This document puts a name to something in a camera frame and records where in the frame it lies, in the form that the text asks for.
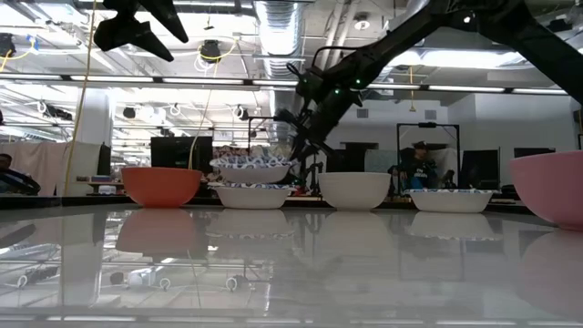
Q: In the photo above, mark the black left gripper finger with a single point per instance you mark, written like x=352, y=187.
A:
x=168, y=18
x=136, y=38

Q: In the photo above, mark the blue patterned paper bowl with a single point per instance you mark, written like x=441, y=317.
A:
x=252, y=174
x=252, y=198
x=448, y=202

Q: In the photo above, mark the white plastic bowl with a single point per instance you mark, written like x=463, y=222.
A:
x=354, y=191

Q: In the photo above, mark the orange plastic bowl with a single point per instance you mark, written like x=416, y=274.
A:
x=159, y=187

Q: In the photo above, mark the pink plastic bowl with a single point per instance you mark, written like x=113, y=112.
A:
x=551, y=187

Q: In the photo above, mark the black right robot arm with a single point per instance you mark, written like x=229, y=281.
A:
x=524, y=27

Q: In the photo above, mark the black ceiling device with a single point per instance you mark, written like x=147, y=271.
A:
x=210, y=50

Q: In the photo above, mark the person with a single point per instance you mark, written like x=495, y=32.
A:
x=13, y=180
x=419, y=171

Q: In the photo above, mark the large black screen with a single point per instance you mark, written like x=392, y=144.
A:
x=173, y=152

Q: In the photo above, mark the white fabric partition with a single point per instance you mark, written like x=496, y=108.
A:
x=54, y=164

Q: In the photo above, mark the black monitor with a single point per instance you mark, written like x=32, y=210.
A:
x=478, y=168
x=533, y=151

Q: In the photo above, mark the silver ventilation duct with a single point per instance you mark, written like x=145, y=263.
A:
x=278, y=36

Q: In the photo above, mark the black metal stand frame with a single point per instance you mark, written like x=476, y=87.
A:
x=428, y=124

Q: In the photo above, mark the black aluminium table frame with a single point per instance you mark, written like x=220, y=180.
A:
x=68, y=201

